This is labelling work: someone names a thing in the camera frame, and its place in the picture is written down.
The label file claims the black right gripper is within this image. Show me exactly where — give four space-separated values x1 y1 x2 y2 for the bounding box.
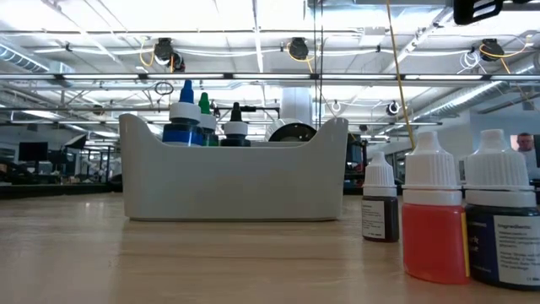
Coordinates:
452 0 505 26

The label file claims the black-tipped food colouring bottle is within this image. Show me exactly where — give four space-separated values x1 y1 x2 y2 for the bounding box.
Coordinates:
219 101 252 148

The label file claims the green-tipped food colouring bottle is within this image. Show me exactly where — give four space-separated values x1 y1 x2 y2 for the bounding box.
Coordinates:
197 91 220 148

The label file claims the grey plastic tray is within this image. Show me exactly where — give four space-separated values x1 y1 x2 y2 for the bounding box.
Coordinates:
118 112 349 223

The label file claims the blue-tipped food colouring bottle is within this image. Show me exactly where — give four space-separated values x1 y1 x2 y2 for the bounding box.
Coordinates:
161 79 204 148

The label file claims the yellow pole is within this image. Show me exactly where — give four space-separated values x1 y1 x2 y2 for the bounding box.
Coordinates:
385 0 417 151

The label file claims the person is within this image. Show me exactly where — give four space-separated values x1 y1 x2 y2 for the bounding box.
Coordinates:
516 132 540 181

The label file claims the small white-capped colouring bottle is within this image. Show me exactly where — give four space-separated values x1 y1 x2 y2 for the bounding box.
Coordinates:
361 151 400 244
401 130 471 285
462 128 540 292

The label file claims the long overhead light bar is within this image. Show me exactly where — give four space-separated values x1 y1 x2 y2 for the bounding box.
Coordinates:
0 72 540 82

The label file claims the white cylindrical cup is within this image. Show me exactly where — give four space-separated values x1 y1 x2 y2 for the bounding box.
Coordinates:
264 117 318 143

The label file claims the black computer monitor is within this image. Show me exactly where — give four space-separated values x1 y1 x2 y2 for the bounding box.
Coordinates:
18 141 49 162

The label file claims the black ceiling cable reel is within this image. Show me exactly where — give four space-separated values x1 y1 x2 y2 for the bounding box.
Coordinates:
479 38 505 62
288 36 311 62
153 37 186 73

